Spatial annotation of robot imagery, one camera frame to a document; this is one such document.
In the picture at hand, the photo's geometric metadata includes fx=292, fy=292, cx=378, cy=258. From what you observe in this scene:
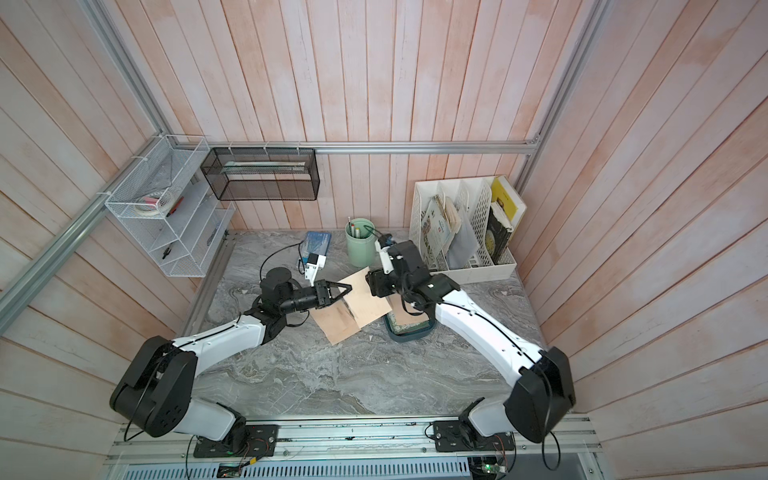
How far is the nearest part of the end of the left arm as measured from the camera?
A: 0.66 m

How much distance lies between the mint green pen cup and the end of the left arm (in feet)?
0.98

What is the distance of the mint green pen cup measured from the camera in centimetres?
103
